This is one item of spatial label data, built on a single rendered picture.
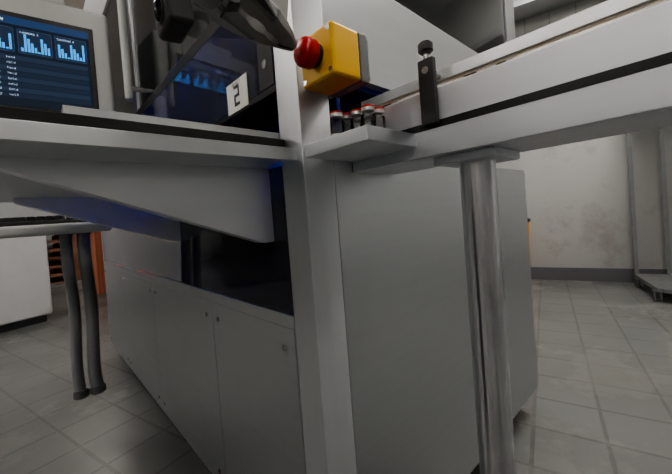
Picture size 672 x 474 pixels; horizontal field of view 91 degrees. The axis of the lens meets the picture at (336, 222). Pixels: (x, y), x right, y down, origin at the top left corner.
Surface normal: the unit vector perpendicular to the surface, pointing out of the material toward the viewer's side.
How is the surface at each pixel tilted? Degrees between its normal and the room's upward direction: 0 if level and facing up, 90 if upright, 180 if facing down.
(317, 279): 90
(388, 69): 90
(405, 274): 90
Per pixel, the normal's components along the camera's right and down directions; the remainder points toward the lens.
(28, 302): 0.88, -0.06
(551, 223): -0.53, 0.06
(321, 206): 0.68, -0.04
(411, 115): -0.73, 0.07
